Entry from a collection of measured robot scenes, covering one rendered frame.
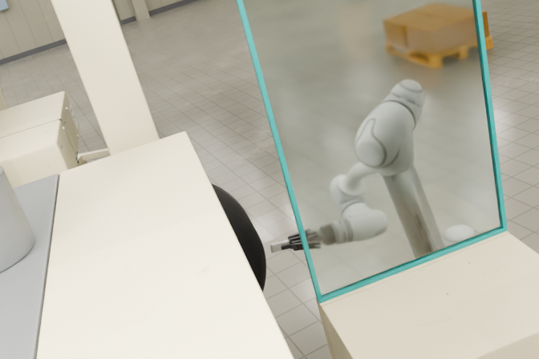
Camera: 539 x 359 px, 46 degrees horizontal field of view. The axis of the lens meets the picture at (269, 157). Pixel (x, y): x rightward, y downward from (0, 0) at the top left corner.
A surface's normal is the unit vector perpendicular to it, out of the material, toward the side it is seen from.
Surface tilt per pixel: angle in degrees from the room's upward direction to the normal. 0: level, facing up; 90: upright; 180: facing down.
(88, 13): 90
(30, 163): 90
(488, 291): 0
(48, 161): 90
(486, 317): 0
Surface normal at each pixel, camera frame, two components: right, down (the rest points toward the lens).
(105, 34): 0.26, 0.33
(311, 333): -0.25, -0.89
